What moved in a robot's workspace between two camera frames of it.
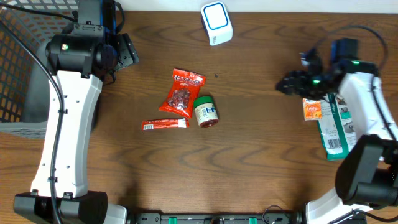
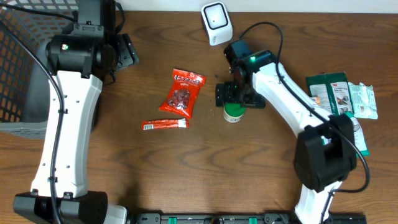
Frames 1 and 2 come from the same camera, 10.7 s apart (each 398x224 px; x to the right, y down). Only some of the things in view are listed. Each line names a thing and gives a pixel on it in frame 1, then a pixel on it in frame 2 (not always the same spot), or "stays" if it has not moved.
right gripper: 297,88 to 224,94
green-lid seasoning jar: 206,111 to 233,112
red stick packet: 172,123 stays
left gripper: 128,54 stays
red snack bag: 185,89 stays
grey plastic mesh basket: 25,27 stays
